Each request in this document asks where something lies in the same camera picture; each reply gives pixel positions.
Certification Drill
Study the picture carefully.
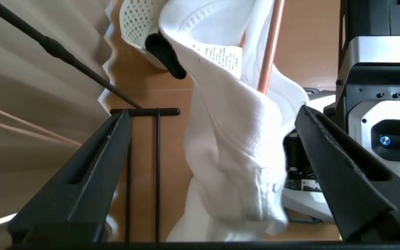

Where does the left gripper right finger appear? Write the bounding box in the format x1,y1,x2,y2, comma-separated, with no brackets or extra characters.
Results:
294,105,400,242

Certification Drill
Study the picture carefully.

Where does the black garment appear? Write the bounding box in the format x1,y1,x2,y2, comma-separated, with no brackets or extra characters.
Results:
144,31,188,81

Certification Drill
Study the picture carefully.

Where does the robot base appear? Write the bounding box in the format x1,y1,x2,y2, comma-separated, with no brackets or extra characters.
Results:
282,0,400,225

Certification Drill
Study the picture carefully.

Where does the white printed T-shirt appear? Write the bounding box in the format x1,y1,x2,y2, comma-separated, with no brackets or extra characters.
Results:
158,0,310,243

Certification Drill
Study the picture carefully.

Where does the black clothes rack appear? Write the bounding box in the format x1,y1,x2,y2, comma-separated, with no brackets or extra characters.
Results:
0,0,181,243

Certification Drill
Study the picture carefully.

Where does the white laundry basket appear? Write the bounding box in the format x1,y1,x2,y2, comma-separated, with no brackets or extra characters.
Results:
119,0,169,71

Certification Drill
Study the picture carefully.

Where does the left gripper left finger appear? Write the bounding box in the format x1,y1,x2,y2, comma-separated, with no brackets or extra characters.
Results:
8,109,133,244

